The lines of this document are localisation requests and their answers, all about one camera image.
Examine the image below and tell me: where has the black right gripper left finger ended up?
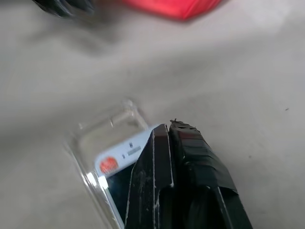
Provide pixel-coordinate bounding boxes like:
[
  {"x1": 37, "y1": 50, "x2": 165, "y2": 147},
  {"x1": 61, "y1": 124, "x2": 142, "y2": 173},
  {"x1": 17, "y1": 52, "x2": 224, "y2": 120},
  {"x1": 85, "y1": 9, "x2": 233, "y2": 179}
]
[{"x1": 124, "y1": 123, "x2": 174, "y2": 229}]

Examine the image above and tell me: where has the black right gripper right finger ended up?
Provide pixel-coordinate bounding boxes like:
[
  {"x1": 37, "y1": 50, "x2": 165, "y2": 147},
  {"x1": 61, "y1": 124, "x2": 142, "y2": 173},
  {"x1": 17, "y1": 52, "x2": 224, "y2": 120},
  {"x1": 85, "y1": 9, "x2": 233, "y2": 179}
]
[{"x1": 160, "y1": 118, "x2": 254, "y2": 229}]

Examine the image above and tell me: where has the white smartphone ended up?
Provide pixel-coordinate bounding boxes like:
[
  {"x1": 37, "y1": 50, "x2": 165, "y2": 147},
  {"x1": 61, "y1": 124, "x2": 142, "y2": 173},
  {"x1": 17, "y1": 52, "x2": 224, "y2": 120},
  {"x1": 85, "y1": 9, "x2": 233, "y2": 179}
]
[{"x1": 94, "y1": 124, "x2": 161, "y2": 229}]

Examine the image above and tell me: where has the red box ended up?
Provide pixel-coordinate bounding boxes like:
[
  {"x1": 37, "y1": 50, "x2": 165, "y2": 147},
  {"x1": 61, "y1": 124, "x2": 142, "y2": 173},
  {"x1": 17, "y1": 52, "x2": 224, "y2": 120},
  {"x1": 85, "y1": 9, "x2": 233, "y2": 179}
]
[{"x1": 121, "y1": 0, "x2": 229, "y2": 21}]

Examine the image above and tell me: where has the black blurred object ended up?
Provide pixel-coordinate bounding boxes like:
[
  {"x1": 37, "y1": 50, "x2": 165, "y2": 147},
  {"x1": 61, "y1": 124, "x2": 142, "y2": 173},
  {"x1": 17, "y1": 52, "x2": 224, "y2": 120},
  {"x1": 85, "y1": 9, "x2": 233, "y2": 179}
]
[{"x1": 32, "y1": 0, "x2": 96, "y2": 18}]

